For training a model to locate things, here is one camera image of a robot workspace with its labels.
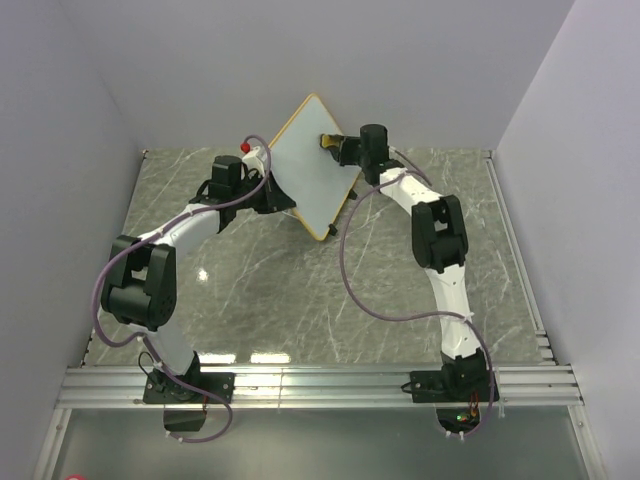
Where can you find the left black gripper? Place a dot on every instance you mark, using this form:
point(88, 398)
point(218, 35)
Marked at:
point(276, 200)

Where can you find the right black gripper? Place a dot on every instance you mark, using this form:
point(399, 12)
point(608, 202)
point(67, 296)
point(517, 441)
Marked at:
point(345, 146)

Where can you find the yellow framed whiteboard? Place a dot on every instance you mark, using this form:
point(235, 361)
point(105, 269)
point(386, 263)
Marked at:
point(306, 172)

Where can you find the yellow whiteboard eraser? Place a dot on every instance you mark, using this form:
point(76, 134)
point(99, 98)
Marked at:
point(331, 141)

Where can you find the wire whiteboard stand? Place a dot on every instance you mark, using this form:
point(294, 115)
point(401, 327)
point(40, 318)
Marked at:
point(333, 226)

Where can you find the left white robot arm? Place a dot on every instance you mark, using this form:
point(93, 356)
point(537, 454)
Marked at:
point(140, 287)

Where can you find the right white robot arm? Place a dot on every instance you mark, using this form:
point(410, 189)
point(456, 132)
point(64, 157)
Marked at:
point(439, 243)

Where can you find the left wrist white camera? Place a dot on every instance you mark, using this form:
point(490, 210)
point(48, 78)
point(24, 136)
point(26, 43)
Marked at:
point(254, 157)

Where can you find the aluminium front rail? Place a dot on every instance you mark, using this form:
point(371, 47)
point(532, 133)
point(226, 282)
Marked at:
point(314, 387)

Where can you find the aluminium rail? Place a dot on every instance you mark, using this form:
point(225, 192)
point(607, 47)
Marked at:
point(542, 338)
point(314, 387)

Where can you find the aluminium right side rail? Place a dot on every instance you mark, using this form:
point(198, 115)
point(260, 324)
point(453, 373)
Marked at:
point(542, 338)

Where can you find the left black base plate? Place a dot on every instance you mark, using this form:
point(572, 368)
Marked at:
point(215, 387)

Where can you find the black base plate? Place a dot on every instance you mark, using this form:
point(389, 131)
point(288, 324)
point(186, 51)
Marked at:
point(430, 385)
point(215, 387)

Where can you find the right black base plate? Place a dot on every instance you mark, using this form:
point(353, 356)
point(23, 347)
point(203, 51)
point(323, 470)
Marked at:
point(430, 385)

